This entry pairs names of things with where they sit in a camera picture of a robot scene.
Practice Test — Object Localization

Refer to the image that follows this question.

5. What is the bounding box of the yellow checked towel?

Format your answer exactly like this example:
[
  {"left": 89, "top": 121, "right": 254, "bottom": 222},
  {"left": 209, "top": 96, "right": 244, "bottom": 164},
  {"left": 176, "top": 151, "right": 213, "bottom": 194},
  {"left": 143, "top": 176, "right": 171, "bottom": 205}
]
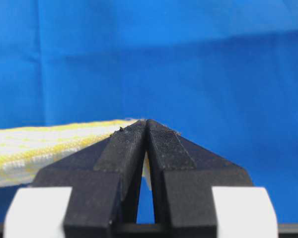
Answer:
[{"left": 0, "top": 117, "right": 153, "bottom": 190}]

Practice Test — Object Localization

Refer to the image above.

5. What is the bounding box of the blue table cloth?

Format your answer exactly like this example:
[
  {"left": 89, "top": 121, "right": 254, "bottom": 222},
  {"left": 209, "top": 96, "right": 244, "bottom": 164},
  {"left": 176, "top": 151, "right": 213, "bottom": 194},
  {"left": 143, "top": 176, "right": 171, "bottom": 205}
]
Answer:
[{"left": 0, "top": 0, "right": 298, "bottom": 223}]

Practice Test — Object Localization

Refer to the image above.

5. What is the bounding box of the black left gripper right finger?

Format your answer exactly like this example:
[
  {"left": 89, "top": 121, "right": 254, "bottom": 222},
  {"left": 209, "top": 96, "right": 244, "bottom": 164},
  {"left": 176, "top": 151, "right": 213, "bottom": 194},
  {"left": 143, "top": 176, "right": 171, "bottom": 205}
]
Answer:
[{"left": 146, "top": 119, "right": 278, "bottom": 238}]

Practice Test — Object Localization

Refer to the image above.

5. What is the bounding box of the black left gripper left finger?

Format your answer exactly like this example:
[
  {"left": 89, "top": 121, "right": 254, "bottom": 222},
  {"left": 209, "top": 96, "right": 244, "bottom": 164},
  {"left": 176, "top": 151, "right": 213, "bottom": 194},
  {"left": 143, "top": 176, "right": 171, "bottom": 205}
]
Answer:
[{"left": 3, "top": 120, "right": 146, "bottom": 238}]

